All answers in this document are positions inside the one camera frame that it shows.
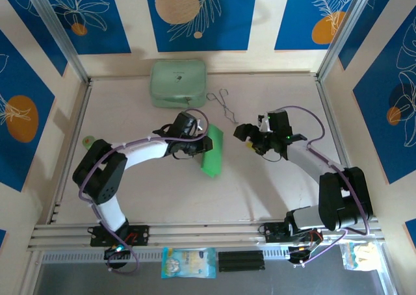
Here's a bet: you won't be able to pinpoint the green paper sheet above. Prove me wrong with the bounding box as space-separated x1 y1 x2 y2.
200 124 226 180

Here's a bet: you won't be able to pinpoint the mint green zip pouch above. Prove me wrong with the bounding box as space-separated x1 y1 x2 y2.
149 59 209 109

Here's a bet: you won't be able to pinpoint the blue snack packet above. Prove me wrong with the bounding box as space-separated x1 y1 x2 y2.
161 246 217 279

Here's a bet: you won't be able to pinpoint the black ribbed block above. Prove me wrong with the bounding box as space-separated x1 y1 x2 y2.
218 251 266 273

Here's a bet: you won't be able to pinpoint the clear bag with yellow pieces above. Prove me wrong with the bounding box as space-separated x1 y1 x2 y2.
339 241 380 272

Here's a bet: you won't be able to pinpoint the metal wire tongs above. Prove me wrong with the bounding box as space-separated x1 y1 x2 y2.
206 88 240 125

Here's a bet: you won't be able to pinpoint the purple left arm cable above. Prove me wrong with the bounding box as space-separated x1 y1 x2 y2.
79 108 211 276

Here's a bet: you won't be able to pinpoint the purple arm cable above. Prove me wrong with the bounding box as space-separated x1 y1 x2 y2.
274 105 374 270
79 108 211 276

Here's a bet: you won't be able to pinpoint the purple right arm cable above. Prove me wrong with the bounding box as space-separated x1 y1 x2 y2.
274 105 374 270

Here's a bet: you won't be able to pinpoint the aluminium table side rail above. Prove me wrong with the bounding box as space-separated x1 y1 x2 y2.
315 79 362 218
47 79 94 226

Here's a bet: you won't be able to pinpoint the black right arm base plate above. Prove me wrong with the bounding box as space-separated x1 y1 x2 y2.
263 222 324 244

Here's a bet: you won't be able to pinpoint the wide aluminium frame rail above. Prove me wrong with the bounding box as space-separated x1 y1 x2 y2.
27 216 386 252

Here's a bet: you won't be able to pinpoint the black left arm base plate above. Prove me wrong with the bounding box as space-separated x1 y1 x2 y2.
90 225 150 247

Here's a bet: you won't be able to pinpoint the grey slotted cable duct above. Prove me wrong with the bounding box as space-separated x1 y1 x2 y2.
42 249 345 265

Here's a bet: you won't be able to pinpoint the aluminium frame post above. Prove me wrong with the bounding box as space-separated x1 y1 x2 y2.
317 0 380 81
24 0 92 83

